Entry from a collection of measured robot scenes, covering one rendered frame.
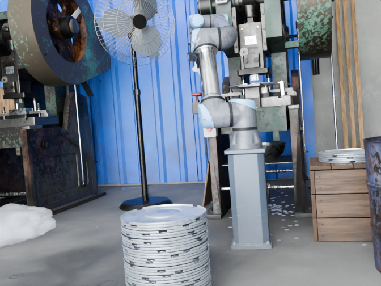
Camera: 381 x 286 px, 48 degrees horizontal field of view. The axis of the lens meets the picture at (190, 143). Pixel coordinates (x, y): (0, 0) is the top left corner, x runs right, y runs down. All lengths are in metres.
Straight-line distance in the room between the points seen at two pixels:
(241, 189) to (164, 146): 2.25
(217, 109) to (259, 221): 0.54
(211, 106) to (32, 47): 1.46
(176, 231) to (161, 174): 2.83
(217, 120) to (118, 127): 2.43
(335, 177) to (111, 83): 2.81
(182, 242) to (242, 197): 0.65
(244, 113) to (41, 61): 1.57
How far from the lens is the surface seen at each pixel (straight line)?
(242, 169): 1.97
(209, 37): 2.17
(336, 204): 2.08
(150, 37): 3.10
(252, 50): 2.77
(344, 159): 2.11
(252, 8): 2.85
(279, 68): 3.00
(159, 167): 4.17
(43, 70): 3.12
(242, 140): 1.97
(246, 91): 2.66
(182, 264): 1.41
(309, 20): 2.52
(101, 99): 4.41
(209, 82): 2.05
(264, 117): 2.58
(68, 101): 3.60
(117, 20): 3.12
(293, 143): 2.52
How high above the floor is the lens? 0.60
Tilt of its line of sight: 3 degrees down
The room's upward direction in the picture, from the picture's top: 4 degrees counter-clockwise
